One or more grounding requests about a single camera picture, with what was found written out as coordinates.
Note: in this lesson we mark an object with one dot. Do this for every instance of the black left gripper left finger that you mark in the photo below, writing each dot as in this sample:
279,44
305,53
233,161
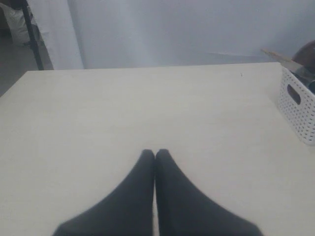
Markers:
126,211

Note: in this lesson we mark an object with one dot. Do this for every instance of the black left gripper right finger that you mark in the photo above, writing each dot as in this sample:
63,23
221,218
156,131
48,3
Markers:
183,210

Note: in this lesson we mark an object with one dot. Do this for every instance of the white plastic perforated basket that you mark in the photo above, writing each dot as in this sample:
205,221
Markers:
297,105

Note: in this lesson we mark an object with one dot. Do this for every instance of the upper brown wooden chopstick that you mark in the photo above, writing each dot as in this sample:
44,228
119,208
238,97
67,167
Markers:
284,61

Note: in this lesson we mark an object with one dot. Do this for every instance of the black metal stand leg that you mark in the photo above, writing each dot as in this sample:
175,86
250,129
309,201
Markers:
33,42

